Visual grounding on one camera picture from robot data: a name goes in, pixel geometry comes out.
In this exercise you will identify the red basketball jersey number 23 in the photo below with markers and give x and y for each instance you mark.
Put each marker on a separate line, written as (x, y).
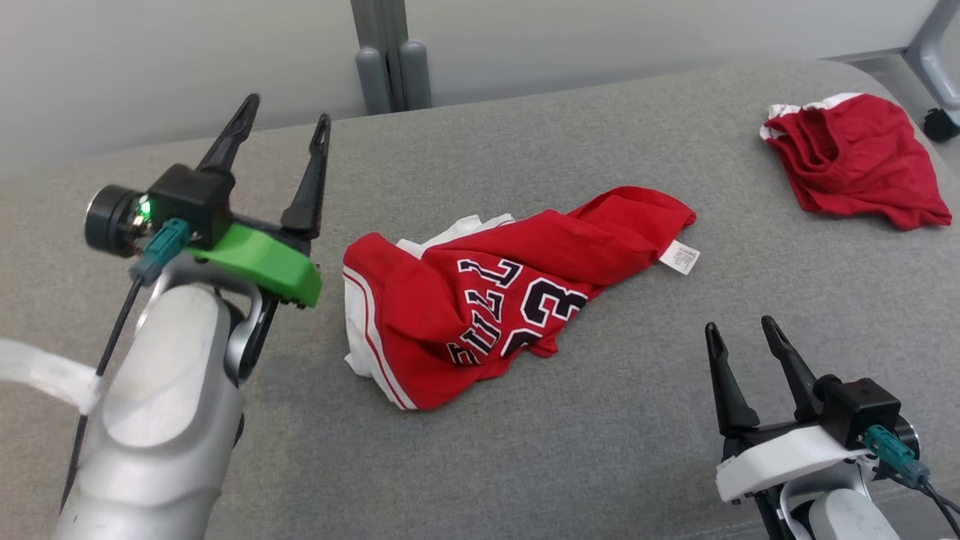
(450, 315)

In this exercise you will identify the red shorts with white stripes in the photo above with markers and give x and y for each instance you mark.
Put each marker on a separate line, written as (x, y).
(862, 161)

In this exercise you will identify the grey metal partition post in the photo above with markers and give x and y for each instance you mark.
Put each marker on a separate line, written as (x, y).
(934, 37)
(390, 60)

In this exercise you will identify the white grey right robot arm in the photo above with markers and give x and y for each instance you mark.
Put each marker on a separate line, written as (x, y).
(840, 517)

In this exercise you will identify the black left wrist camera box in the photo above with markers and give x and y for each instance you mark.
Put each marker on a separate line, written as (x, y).
(191, 199)

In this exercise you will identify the black caster wheel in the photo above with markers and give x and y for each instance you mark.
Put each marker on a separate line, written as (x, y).
(941, 125)

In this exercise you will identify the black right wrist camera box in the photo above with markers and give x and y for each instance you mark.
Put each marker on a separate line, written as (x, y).
(862, 409)

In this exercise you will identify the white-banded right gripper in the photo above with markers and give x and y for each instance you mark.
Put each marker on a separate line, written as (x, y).
(787, 457)

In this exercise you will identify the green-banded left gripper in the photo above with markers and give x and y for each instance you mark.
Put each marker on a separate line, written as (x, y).
(262, 259)

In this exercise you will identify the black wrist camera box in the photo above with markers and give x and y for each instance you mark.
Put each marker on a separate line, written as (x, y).
(862, 409)
(191, 199)

